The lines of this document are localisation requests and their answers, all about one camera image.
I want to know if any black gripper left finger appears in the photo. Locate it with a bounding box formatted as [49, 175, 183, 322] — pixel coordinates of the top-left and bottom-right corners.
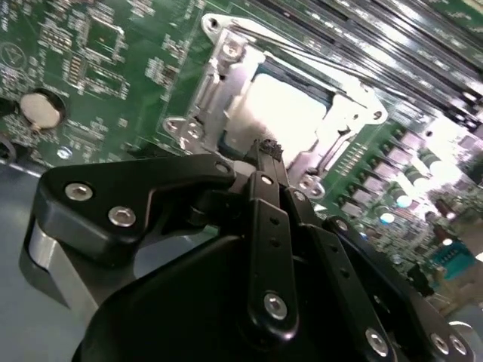
[17, 139, 302, 343]

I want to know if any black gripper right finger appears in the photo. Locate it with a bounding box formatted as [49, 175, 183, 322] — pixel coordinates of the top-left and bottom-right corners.
[269, 139, 475, 362]

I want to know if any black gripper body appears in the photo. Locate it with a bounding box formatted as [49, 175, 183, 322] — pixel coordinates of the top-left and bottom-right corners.
[73, 188, 364, 362]

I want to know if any silver CPU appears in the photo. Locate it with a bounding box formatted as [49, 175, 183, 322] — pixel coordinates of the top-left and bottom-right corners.
[226, 71, 337, 167]

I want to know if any metal socket cover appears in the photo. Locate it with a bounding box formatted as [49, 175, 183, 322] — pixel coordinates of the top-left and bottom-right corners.
[195, 29, 382, 178]

